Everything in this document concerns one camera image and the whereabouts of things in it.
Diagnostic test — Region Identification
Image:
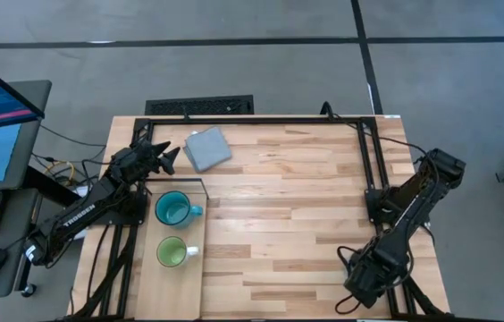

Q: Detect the wooden shelf with wire frame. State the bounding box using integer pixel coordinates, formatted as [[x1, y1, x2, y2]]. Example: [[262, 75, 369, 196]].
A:
[[134, 177, 209, 321]]

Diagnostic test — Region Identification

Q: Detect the teal speckled mug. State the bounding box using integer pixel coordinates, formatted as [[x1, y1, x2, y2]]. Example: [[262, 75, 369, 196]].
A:
[[154, 191, 204, 230]]

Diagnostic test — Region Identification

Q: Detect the black floor vent grille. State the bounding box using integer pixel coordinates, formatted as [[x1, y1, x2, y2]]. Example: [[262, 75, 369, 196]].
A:
[[144, 94, 256, 116]]

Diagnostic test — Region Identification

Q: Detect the green and white mug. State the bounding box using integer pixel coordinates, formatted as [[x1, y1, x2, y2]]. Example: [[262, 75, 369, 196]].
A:
[[155, 235, 200, 268]]

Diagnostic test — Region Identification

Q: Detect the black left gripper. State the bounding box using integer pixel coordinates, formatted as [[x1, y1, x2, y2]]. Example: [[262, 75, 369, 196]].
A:
[[111, 140, 181, 182]]

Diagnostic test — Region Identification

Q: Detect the folded grey cloth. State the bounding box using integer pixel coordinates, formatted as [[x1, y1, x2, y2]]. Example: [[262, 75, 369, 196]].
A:
[[183, 126, 233, 174]]

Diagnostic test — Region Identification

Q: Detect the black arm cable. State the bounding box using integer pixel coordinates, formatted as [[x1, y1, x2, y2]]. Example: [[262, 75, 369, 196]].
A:
[[330, 111, 434, 189]]

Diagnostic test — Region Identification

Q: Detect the black aluminium table frame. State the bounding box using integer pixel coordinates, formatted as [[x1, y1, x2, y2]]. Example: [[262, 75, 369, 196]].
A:
[[71, 114, 452, 322]]

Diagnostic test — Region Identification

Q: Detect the grey computer desk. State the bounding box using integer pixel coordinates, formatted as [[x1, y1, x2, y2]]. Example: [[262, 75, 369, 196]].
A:
[[0, 80, 53, 299]]

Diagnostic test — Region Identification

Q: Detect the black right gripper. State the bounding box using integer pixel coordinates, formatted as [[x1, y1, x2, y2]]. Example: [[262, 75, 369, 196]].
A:
[[343, 243, 407, 309]]

